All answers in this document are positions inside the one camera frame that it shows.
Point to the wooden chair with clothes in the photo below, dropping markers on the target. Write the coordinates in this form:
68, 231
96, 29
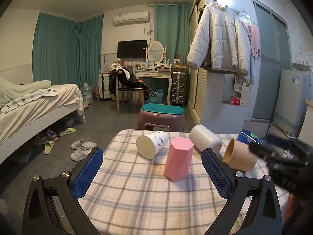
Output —
121, 80

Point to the teal basket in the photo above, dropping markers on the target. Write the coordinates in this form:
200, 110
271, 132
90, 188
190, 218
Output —
155, 97

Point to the white slipper near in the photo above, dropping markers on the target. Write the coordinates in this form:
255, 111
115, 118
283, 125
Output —
80, 154

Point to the yellow-green slipper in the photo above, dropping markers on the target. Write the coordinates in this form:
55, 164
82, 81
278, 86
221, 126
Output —
48, 147

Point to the white cup with green leaves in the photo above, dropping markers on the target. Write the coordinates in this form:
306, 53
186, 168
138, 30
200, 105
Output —
150, 144

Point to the pink hanging garment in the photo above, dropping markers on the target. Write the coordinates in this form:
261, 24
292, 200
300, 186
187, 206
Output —
254, 37

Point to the black silver suitcase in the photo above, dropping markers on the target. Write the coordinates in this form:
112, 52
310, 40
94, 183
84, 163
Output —
179, 88

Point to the bed with beige bedding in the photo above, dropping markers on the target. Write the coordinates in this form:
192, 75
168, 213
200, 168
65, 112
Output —
29, 108

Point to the white puffer jacket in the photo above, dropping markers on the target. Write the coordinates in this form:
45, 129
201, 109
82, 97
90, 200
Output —
220, 42

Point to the white slipper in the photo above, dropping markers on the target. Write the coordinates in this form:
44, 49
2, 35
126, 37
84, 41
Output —
81, 143
80, 154

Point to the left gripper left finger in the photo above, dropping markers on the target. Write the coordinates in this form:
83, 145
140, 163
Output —
40, 213

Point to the blue water jug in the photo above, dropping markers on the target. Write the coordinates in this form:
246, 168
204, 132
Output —
248, 137

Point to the clear water jug on floor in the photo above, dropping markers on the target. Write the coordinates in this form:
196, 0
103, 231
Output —
87, 93

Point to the pink hexagonal cup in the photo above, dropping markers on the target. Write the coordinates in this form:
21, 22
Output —
179, 159

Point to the brown paper cup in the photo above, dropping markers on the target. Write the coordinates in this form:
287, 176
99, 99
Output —
239, 157

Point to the black wall television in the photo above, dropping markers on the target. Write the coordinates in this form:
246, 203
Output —
132, 49

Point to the teal curtain behind vanity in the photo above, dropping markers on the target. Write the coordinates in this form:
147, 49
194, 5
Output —
172, 28

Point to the white slipper far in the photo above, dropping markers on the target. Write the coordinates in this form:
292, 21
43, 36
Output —
81, 143

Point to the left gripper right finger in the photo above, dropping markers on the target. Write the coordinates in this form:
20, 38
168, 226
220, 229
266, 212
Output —
263, 215

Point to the white washing machine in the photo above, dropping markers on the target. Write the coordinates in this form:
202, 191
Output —
290, 109

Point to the white suitcase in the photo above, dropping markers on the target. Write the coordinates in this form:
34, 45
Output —
103, 85

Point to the white vanity table with mirror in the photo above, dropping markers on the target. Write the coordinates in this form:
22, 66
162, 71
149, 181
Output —
155, 67

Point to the green window curtain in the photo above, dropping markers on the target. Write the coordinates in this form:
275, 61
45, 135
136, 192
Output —
67, 52

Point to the plain white cup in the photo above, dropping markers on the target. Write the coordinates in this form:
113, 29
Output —
203, 138

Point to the purple stool with teal cushion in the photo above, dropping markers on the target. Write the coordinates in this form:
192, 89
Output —
168, 117

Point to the white wardrobe cabinet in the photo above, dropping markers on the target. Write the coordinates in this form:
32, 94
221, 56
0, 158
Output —
218, 115

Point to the white air conditioner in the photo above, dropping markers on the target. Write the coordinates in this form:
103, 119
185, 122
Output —
131, 18

